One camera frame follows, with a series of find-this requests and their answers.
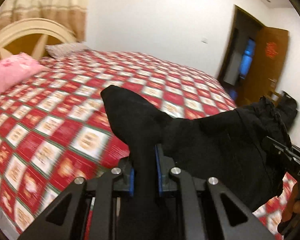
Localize black pants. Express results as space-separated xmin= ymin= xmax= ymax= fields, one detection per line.
xmin=101 ymin=85 xmax=292 ymax=239

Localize person's right hand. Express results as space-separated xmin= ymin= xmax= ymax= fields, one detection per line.
xmin=280 ymin=183 xmax=300 ymax=225

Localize red checkered bedspread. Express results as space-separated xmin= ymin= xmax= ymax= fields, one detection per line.
xmin=0 ymin=50 xmax=290 ymax=239

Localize brown wooden door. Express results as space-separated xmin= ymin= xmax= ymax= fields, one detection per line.
xmin=217 ymin=5 xmax=289 ymax=106

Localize grey striped pillow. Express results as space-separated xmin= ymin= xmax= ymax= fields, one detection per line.
xmin=45 ymin=42 xmax=89 ymax=59

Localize pink pillow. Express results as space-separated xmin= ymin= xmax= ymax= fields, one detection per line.
xmin=0 ymin=53 xmax=48 ymax=94

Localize cream wooden headboard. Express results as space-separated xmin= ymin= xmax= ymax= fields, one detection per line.
xmin=0 ymin=18 xmax=76 ymax=60

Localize beige patterned curtain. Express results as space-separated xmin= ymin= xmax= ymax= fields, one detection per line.
xmin=0 ymin=0 xmax=88 ymax=42

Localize white wall switch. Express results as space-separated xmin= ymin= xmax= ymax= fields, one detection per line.
xmin=201 ymin=38 xmax=207 ymax=44

